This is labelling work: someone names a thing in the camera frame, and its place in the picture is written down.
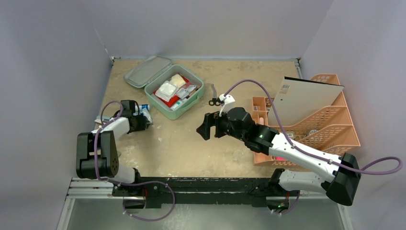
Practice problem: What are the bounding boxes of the clear bag alcohol wipes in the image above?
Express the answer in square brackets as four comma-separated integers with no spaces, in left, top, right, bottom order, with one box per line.
[175,84,199,99]

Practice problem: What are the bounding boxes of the blue white tube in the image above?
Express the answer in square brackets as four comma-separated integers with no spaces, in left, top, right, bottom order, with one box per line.
[135,104,150,114]

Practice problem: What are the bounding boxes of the black metal base frame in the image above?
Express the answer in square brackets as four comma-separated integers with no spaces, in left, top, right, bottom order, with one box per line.
[112,169,299,212]

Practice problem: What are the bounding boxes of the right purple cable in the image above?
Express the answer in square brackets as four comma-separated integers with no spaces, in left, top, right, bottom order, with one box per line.
[223,79,404,217]

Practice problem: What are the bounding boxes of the beige gauze packet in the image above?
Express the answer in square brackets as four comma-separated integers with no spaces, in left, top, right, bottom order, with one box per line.
[169,74,187,88]

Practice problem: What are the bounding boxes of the red first aid pouch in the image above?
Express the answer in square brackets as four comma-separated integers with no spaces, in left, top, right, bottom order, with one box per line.
[154,76,197,108]

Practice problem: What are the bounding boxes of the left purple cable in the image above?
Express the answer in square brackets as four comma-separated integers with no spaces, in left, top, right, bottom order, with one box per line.
[93,101,176,222]

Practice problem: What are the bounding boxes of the purple cable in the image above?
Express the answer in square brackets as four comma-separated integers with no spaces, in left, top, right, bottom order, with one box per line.
[93,101,176,222]
[223,79,404,217]

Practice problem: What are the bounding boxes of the black handled scissors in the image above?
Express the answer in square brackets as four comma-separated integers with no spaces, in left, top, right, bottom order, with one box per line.
[208,84,221,106]

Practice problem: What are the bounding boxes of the white plastic bottle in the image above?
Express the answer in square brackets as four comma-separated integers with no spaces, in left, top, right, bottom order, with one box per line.
[170,98,187,111]

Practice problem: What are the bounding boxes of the white cardboard folder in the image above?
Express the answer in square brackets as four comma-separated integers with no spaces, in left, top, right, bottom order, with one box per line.
[273,77,344,126]

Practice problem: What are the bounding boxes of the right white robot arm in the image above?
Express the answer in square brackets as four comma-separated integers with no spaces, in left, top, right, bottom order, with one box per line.
[196,107,361,206]

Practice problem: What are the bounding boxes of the blue white plastic bag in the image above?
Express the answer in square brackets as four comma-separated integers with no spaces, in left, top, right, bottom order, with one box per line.
[140,108,153,125]

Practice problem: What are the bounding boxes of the mint green storage case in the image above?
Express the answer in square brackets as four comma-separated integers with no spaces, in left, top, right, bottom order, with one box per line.
[124,56,204,120]

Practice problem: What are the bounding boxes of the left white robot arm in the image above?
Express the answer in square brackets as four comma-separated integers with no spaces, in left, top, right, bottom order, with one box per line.
[76,100,153,196]

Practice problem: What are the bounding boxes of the white gauze pad packet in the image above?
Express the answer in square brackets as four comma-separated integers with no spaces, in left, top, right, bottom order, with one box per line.
[155,81,178,102]

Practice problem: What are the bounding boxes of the pink marker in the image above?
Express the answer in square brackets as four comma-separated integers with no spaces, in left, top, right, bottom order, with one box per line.
[274,157,286,161]

